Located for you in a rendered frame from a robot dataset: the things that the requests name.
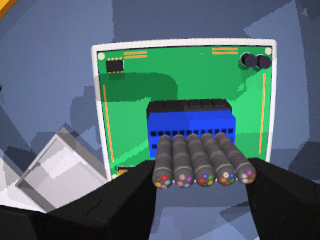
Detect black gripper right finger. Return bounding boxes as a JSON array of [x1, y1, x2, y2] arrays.
[[245, 157, 320, 240]]

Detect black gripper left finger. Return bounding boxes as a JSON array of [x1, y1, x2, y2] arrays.
[[0, 160, 157, 240]]

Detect blue plug with grey cables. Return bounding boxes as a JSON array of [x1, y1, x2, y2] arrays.
[[148, 109, 257, 189]]

